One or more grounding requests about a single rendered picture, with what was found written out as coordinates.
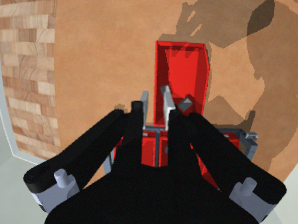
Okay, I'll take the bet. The grey metal block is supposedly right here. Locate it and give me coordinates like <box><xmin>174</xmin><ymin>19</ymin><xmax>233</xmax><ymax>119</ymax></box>
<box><xmin>178</xmin><ymin>96</ymin><xmax>193</xmax><ymax>112</ymax></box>
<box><xmin>160</xmin><ymin>84</ymin><xmax>171</xmax><ymax>99</ymax></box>

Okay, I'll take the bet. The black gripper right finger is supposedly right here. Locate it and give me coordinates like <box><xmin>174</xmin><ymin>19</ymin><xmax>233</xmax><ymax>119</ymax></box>
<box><xmin>163</xmin><ymin>92</ymin><xmax>287</xmax><ymax>224</ymax></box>

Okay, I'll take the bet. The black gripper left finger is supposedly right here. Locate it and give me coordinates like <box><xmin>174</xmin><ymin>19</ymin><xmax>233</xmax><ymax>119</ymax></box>
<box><xmin>23</xmin><ymin>91</ymin><xmax>149</xmax><ymax>224</ymax></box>

